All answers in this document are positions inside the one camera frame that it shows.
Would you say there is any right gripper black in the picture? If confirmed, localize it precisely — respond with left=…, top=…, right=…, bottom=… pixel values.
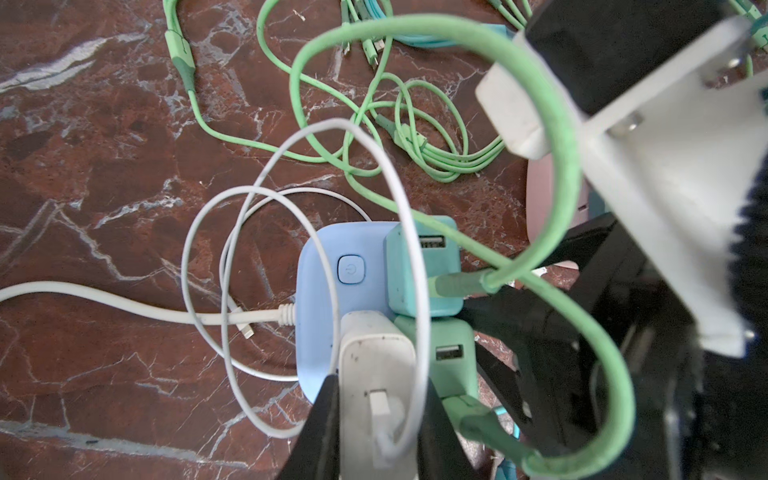
left=458, top=212, right=768, bottom=480

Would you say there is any thin white charger cable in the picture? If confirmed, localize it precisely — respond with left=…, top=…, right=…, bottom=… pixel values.
left=180, top=118, right=433, bottom=463

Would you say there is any blue power strip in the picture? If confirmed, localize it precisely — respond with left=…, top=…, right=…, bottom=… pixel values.
left=294, top=221, right=398, bottom=402

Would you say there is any white power cord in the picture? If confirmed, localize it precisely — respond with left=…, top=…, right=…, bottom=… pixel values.
left=0, top=280, right=298, bottom=328

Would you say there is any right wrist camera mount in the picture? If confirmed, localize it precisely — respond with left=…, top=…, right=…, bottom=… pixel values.
left=475, top=14, right=768, bottom=359

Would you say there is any green cable bundle left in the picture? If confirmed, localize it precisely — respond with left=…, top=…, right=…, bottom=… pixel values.
left=161, top=0, right=637, bottom=480

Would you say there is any white charger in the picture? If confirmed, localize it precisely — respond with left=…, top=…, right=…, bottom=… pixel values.
left=338, top=311, right=417, bottom=479

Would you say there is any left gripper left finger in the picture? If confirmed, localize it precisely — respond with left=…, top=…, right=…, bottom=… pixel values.
left=290, top=375, right=340, bottom=479

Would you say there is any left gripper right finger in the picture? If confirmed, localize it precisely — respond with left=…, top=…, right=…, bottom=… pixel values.
left=417, top=382, right=480, bottom=480

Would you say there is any teal charger on pink strip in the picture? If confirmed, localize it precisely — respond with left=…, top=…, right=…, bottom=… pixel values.
left=384, top=215, right=464, bottom=319

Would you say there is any pink power strip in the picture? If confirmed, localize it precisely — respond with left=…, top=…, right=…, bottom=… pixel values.
left=525, top=155, right=589, bottom=243

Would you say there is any green charger on blue strip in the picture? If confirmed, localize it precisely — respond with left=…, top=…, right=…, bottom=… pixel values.
left=392, top=316, right=541, bottom=475

